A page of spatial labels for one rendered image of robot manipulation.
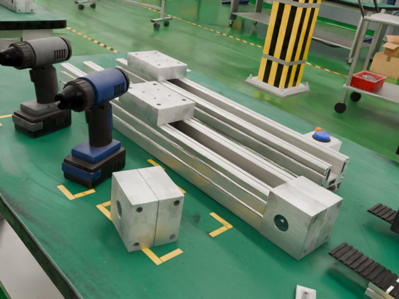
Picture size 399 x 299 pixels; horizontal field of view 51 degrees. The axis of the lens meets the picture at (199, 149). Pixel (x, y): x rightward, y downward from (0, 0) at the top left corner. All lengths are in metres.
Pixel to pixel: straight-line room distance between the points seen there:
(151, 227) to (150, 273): 0.07
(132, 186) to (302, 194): 0.30
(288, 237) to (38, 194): 0.47
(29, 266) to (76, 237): 0.80
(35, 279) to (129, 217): 0.84
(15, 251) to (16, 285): 0.16
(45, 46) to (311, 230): 0.68
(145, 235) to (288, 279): 0.24
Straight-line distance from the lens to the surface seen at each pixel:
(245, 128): 1.00
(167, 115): 0.94
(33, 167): 0.93
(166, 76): 1.24
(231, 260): 0.72
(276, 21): 4.20
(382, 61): 5.96
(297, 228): 0.73
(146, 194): 0.67
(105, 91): 0.79
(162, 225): 0.70
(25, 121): 1.04
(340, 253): 0.75
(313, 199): 0.75
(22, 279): 1.48
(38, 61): 1.00
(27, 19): 2.29
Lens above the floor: 1.25
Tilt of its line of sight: 27 degrees down
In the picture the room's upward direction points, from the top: 9 degrees clockwise
